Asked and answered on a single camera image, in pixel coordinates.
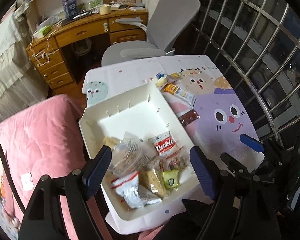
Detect mixed nuts clear packet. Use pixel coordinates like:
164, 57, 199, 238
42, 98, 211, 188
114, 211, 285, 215
163, 152, 189, 171

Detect green square candy packet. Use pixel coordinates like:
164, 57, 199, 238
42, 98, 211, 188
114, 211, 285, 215
162, 170, 180, 190

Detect red white cookie packet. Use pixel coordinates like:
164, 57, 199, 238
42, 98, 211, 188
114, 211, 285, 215
149, 131, 180, 157

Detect long bread roll package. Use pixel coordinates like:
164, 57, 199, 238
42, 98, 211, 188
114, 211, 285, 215
140, 169, 167, 198

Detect dark brown snack packet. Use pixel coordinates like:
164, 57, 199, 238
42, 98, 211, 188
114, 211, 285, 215
177, 109, 200, 127

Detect large clear bread package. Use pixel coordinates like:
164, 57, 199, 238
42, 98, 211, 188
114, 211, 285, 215
108, 132, 155, 177

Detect gold snack bar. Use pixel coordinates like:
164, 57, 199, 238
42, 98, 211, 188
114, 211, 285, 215
163, 83, 196, 106

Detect yellow cake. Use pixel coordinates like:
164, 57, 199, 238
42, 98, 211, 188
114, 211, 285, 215
153, 72, 169, 88

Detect white label snack packet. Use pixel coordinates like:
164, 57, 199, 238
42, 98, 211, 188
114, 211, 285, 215
111, 171, 161, 209

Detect pale puffed cracker bag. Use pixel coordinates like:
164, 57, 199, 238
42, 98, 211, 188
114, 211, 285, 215
102, 137, 121, 151

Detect white plastic organizer tray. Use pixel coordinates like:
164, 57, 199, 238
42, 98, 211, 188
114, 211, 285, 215
79, 83, 199, 221

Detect pink quilt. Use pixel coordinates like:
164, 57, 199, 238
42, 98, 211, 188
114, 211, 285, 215
0, 94, 86, 239

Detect cartoon printed tablecloth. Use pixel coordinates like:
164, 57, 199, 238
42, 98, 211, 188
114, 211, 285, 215
79, 55, 264, 235

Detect metal window bars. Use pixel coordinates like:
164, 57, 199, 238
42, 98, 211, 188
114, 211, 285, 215
189, 0, 300, 140

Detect white lace covered piano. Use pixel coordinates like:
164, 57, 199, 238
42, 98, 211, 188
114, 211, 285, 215
0, 13, 49, 122

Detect grey office chair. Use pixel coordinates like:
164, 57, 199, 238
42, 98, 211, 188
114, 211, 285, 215
101, 0, 200, 67

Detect wooden desk with drawers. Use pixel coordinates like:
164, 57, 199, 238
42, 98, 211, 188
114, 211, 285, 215
26, 9, 148, 90

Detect green tissue box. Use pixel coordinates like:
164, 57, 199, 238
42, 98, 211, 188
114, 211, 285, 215
36, 25, 52, 38

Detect blue paper gift bag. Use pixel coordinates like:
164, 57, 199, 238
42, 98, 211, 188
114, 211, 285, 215
62, 0, 77, 18

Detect white charging cable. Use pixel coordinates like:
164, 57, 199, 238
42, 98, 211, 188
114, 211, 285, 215
29, 27, 58, 67

